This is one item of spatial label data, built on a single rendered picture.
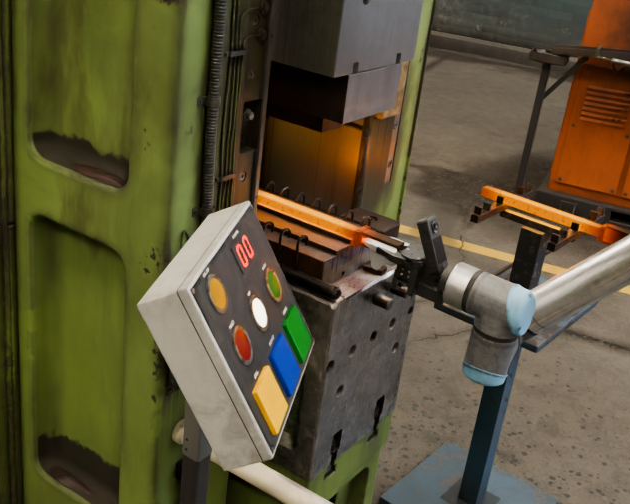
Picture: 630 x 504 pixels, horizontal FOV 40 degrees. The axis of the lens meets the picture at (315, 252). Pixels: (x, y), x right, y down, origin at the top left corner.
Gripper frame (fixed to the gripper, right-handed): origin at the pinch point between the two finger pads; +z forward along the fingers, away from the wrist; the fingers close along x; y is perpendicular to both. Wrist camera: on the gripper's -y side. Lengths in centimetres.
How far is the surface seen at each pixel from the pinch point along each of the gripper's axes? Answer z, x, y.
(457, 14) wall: 312, 694, 73
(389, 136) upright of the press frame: 17.5, 33.3, -10.8
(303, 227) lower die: 14.9, -3.4, 2.4
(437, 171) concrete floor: 135, 332, 105
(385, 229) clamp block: 3.3, 12.7, 3.1
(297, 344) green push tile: -14.8, -46.4, -0.2
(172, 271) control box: -5, -67, -17
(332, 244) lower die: 5.5, -5.8, 2.1
